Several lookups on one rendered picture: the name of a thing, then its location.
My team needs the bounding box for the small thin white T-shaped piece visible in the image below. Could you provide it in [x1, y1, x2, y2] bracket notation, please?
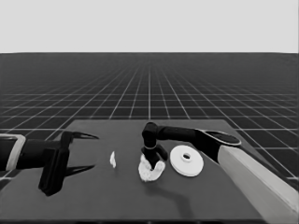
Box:
[108, 150, 118, 169]

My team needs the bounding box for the white round carrier with pins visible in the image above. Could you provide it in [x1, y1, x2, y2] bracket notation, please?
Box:
[137, 158, 165, 183]

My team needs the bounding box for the large thick white disc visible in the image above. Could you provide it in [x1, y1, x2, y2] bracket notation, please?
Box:
[169, 145, 206, 178]

